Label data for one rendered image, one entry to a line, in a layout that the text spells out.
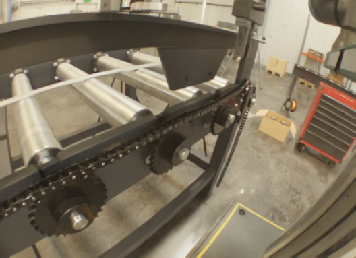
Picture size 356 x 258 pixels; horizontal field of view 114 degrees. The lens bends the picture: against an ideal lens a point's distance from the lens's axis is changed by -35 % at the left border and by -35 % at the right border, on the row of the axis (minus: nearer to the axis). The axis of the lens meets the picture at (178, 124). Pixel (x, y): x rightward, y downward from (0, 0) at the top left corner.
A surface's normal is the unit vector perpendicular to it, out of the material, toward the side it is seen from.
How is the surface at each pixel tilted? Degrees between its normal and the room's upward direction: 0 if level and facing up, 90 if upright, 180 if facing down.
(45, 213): 90
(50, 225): 90
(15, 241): 90
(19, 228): 90
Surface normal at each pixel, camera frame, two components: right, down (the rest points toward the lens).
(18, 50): 0.76, 0.43
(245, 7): -0.64, 0.33
